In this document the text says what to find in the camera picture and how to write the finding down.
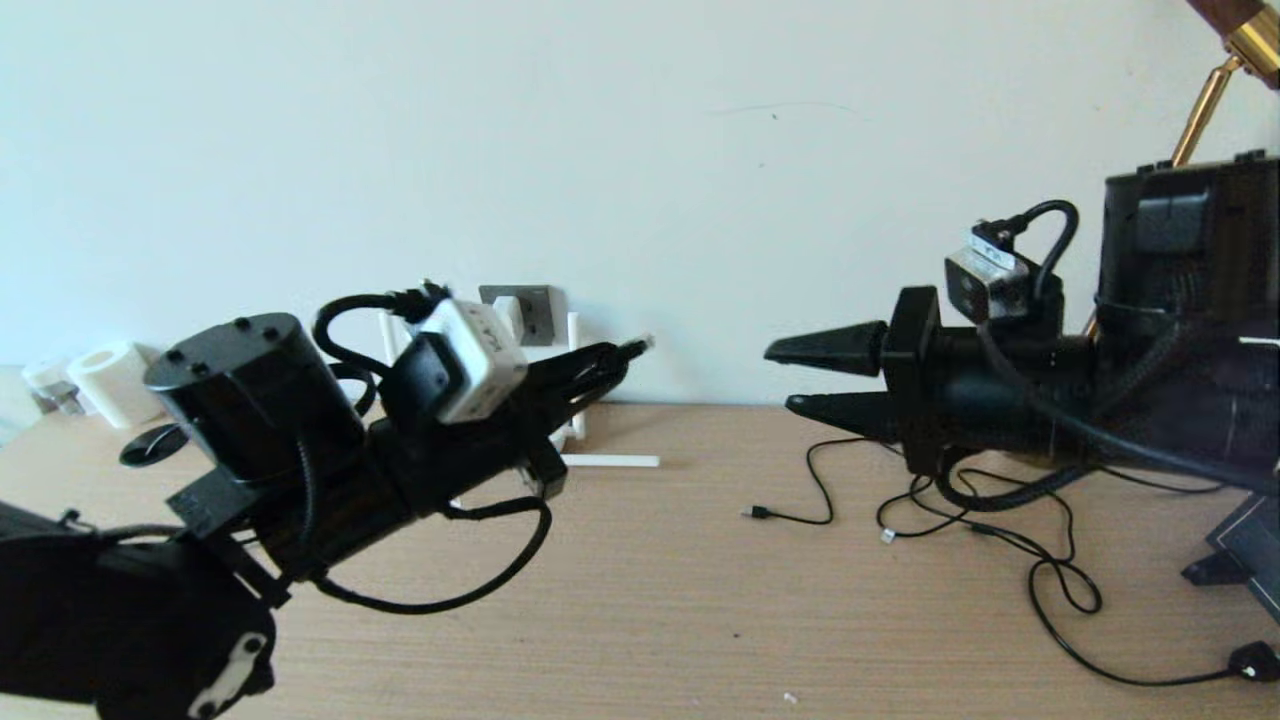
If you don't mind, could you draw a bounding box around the black oval desk grommet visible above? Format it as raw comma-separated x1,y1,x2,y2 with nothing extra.
120,424,191,468

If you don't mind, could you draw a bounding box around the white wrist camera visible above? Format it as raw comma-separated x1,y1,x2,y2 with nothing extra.
945,228,1036,323
415,298,528,426

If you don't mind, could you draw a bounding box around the white paper roll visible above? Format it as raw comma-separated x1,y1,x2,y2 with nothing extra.
67,342,161,429

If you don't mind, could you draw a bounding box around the small clear jar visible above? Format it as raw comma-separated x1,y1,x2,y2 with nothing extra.
22,360,86,416

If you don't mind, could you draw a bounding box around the thin black usb cable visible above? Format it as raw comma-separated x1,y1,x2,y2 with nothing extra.
741,438,1101,613

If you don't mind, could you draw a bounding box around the translucent plastic object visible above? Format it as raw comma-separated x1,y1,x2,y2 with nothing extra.
0,368,41,441

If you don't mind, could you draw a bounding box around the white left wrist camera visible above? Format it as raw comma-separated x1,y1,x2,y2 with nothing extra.
415,298,528,426

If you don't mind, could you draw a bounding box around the white wifi router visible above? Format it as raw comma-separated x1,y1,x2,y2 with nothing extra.
380,312,661,471

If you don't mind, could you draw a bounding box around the brass desk lamp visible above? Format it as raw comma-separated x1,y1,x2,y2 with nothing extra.
1085,0,1280,341

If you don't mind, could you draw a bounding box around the black camera cable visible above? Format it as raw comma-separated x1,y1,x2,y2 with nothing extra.
315,283,553,614
935,200,1280,511

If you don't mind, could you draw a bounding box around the black left camera cable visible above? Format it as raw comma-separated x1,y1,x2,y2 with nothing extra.
315,283,553,614

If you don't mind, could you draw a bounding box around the black right camera cable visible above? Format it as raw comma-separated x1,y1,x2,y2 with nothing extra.
935,200,1280,511

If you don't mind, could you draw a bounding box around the black lamp power cord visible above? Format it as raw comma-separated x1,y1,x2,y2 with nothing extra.
940,465,1280,688

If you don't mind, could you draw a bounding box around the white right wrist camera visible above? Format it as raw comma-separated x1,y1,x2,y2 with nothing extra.
945,228,1036,323

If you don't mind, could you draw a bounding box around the grey wall socket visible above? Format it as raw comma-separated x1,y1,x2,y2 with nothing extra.
479,285,567,348

